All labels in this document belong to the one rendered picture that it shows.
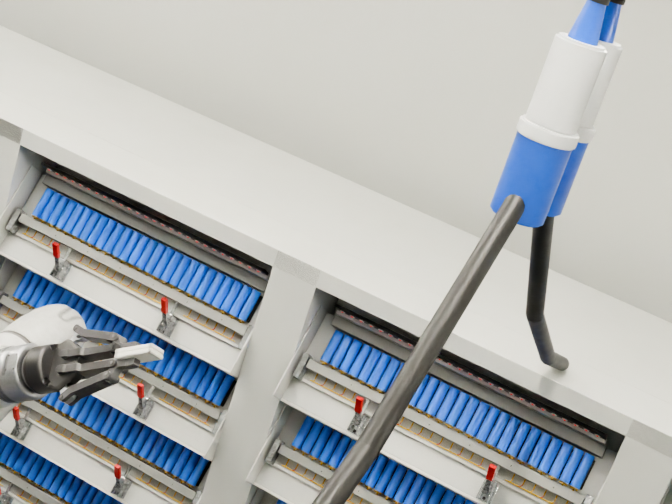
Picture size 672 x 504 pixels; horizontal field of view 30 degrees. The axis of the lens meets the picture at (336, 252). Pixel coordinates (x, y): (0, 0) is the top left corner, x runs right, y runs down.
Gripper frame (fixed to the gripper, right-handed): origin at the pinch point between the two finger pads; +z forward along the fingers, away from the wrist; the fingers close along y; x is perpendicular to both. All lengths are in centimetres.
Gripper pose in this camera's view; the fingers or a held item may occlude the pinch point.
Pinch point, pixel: (139, 354)
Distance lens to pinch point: 185.7
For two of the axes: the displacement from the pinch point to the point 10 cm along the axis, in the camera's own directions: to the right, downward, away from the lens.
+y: 0.9, -8.8, 4.6
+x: 5.1, 4.4, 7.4
